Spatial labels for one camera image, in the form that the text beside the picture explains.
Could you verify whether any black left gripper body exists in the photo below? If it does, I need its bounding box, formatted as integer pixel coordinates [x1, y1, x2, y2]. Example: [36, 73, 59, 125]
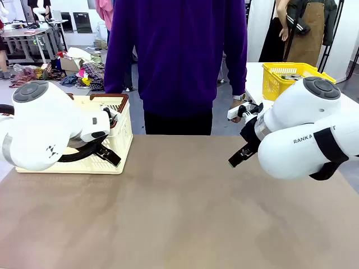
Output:
[94, 140, 112, 154]

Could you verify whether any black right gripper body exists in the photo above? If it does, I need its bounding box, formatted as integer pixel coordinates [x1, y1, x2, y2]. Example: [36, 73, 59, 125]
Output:
[240, 119, 264, 152]

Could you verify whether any person's right forearm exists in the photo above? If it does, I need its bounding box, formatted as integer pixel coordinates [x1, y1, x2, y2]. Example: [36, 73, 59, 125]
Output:
[103, 41, 133, 95]

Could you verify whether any person's left forearm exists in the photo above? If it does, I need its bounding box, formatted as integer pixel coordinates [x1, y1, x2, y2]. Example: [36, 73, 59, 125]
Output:
[221, 41, 248, 98]

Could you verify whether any cream basket with brown rim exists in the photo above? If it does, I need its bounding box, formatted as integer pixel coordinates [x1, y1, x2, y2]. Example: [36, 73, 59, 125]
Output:
[15, 94, 134, 176]

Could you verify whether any yellow plastic basket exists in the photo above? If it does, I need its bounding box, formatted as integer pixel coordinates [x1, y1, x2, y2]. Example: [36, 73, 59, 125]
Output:
[262, 62, 337, 102]

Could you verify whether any person's left hand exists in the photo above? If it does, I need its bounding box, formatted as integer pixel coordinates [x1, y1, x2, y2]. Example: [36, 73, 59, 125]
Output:
[230, 105, 245, 123]

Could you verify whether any white side table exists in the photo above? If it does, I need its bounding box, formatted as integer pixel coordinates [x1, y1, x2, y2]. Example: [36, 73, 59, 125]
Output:
[245, 62, 359, 113]

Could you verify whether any pile of colourful clothes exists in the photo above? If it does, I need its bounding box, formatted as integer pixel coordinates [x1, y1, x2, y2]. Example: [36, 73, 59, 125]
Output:
[10, 47, 116, 92]

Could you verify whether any cardboard box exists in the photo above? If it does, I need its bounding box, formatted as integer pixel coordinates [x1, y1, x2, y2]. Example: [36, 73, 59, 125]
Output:
[59, 55, 84, 72]

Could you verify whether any person in purple sweater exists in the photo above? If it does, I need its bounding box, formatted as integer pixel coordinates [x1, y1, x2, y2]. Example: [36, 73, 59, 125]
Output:
[103, 0, 248, 136]

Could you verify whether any figure in brown apron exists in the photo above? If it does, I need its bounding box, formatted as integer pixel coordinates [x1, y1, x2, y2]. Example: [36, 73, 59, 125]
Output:
[259, 0, 338, 68]

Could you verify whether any grey background desk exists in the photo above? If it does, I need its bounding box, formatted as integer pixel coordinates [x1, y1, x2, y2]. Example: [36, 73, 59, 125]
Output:
[0, 18, 69, 64]

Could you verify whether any person in pink top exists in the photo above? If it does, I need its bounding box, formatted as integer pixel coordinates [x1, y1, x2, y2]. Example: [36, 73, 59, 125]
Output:
[94, 0, 115, 32]

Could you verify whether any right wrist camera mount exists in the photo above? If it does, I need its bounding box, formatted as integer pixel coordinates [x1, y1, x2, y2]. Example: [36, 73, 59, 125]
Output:
[237, 102, 265, 122]

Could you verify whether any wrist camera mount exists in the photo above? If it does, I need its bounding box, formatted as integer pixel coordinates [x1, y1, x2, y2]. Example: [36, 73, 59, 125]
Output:
[102, 107, 121, 126]
[237, 102, 265, 122]

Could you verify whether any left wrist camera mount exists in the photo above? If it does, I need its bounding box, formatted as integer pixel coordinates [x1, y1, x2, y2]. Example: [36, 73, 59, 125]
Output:
[102, 107, 121, 126]

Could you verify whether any black wall panel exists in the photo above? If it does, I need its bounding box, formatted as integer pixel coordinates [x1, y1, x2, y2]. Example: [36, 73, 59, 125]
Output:
[72, 12, 94, 34]
[60, 12, 74, 34]

